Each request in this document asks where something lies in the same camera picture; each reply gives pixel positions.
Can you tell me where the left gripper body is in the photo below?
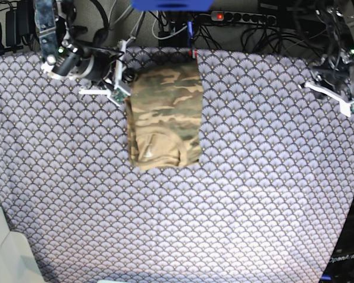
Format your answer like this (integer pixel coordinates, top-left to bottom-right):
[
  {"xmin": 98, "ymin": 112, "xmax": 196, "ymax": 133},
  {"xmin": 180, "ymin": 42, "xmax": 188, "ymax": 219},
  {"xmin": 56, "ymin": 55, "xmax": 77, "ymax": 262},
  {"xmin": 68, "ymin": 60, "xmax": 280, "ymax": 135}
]
[{"xmin": 310, "ymin": 55, "xmax": 354, "ymax": 97}]

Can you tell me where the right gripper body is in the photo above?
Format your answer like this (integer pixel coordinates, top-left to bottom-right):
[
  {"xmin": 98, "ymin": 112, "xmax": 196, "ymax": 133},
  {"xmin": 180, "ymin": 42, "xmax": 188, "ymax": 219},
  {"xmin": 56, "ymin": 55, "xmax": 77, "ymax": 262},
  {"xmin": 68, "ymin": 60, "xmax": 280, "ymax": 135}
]
[{"xmin": 45, "ymin": 47, "xmax": 118, "ymax": 83}]

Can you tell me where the camouflage T-shirt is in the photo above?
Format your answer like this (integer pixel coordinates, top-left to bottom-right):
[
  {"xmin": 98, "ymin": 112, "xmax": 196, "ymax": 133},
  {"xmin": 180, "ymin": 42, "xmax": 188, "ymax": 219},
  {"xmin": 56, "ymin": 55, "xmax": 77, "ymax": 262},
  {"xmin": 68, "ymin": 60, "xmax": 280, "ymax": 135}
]
[{"xmin": 124, "ymin": 61, "xmax": 204, "ymax": 170}]

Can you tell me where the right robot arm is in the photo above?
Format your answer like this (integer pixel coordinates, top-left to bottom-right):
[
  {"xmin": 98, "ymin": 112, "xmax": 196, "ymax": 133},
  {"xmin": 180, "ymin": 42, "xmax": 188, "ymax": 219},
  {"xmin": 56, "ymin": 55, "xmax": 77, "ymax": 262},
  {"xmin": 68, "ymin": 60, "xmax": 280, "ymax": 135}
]
[{"xmin": 34, "ymin": 1, "xmax": 145, "ymax": 106}]

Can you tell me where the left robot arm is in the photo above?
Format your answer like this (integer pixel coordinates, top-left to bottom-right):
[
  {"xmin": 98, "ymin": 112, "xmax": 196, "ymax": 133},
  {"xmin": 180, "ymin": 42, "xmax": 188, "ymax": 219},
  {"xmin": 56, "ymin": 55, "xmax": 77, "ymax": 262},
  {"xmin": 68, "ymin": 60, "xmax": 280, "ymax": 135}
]
[{"xmin": 293, "ymin": 1, "xmax": 354, "ymax": 117}]

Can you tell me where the red and black clamp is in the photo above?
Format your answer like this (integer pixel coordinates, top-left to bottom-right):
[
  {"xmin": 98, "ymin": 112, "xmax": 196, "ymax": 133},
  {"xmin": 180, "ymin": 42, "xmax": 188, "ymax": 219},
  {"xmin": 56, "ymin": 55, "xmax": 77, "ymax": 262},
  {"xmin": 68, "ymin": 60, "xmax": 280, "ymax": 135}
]
[{"xmin": 188, "ymin": 49, "xmax": 197, "ymax": 59}]

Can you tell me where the black power adapter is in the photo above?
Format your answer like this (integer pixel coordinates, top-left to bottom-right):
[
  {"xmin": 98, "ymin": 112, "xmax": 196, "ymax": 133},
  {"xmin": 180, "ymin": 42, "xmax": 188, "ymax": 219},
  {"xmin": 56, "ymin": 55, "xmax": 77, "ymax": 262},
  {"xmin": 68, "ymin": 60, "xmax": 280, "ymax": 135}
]
[{"xmin": 5, "ymin": 0, "xmax": 35, "ymax": 47}]

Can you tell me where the purple fan-pattern tablecloth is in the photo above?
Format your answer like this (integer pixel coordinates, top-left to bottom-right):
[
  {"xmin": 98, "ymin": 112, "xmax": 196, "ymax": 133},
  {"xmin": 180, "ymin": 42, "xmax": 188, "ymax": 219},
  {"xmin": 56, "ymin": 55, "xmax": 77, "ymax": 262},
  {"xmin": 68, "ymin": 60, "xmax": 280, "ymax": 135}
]
[{"xmin": 0, "ymin": 50, "xmax": 354, "ymax": 282}]

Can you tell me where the black power strip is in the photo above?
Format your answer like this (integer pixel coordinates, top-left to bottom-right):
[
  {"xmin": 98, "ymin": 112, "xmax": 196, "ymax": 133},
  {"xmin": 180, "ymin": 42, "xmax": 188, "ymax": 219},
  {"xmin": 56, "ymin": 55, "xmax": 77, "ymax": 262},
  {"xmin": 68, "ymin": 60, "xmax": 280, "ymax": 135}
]
[{"xmin": 210, "ymin": 11, "xmax": 277, "ymax": 26}]

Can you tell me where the black OpenArm base box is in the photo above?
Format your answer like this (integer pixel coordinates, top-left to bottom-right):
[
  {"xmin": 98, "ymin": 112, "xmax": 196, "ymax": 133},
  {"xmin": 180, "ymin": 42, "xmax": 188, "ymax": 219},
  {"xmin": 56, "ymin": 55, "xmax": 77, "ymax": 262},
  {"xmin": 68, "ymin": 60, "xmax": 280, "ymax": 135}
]
[{"xmin": 319, "ymin": 199, "xmax": 354, "ymax": 282}]

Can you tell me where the light grey plastic furniture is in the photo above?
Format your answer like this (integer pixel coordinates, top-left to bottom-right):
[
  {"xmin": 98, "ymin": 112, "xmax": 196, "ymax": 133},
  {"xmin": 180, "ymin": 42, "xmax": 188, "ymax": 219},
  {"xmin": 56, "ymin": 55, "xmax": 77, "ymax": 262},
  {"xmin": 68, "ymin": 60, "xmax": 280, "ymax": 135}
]
[{"xmin": 0, "ymin": 206, "xmax": 44, "ymax": 282}]

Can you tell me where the blue mount bracket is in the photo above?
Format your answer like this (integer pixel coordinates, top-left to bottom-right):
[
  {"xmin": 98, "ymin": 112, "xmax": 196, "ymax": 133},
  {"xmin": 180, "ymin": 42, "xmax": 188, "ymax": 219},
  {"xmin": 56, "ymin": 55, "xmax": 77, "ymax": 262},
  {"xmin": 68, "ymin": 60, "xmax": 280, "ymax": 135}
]
[{"xmin": 131, "ymin": 0, "xmax": 214, "ymax": 11}]

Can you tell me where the blue clamp handle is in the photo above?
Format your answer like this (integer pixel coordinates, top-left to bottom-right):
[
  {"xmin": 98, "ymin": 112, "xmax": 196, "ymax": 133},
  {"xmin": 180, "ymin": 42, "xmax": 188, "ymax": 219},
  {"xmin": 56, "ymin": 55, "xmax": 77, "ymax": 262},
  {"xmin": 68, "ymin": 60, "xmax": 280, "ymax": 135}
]
[{"xmin": 186, "ymin": 21, "xmax": 194, "ymax": 48}]

